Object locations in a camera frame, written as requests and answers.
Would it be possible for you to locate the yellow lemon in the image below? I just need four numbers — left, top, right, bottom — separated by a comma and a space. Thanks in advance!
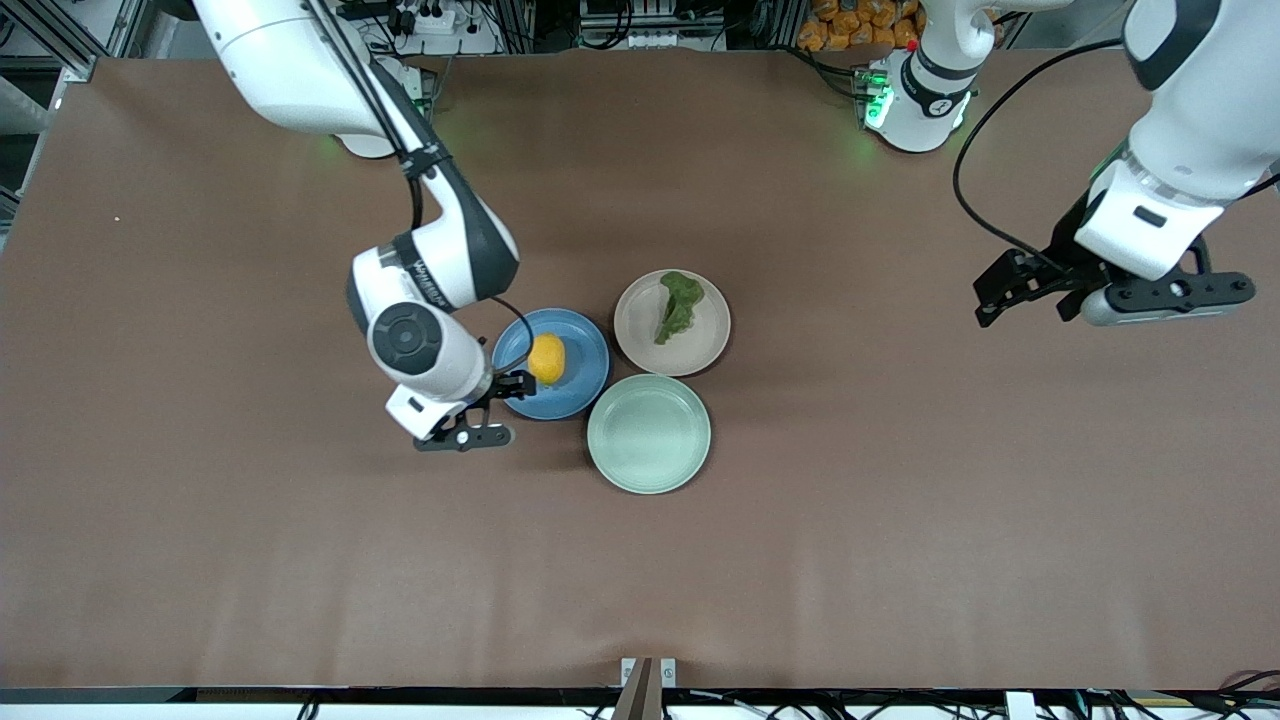
527, 333, 567, 388

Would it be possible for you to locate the green lettuce leaf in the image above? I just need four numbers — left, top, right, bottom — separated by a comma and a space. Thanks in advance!
653, 270, 706, 347

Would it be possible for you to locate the blue plate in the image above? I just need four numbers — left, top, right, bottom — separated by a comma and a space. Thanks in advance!
490, 307, 611, 421

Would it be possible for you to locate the pale green plate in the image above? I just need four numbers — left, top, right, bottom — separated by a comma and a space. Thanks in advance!
586, 373, 713, 496

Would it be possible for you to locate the beige plate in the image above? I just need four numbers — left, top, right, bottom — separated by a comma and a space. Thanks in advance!
613, 268, 732, 378

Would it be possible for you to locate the orange snack packets pile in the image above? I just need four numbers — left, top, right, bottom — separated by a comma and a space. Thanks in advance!
797, 0, 926, 53

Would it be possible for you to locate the white power strip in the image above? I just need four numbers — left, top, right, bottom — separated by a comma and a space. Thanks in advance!
385, 3, 463, 37

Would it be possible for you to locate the white electronics box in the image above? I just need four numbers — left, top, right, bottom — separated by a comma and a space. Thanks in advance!
578, 0, 726, 51

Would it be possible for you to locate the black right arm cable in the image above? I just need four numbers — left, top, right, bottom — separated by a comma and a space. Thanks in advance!
300, 0, 537, 379

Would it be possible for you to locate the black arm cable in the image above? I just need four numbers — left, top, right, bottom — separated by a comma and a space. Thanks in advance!
300, 0, 537, 379
951, 38, 1131, 266

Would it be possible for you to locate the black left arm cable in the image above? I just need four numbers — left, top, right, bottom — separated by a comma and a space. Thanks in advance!
951, 38, 1131, 266

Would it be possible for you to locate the small metal table bracket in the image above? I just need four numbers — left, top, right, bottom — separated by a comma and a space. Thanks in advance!
620, 657, 678, 690

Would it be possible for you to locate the brown post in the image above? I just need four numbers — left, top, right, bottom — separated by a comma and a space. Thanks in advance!
612, 657, 656, 720

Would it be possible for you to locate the aluminium frame profile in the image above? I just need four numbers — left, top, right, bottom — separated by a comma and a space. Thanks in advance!
0, 0, 137, 83

